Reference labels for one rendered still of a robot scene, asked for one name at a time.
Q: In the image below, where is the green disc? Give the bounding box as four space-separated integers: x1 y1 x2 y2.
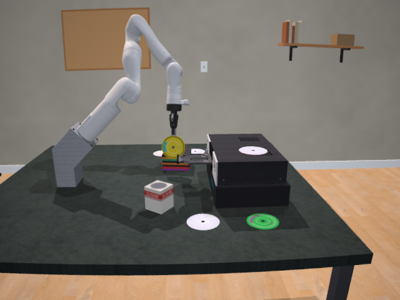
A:
247 213 279 229

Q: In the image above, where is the yellow-labelled cd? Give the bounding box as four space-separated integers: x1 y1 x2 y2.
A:
162 136 185 159

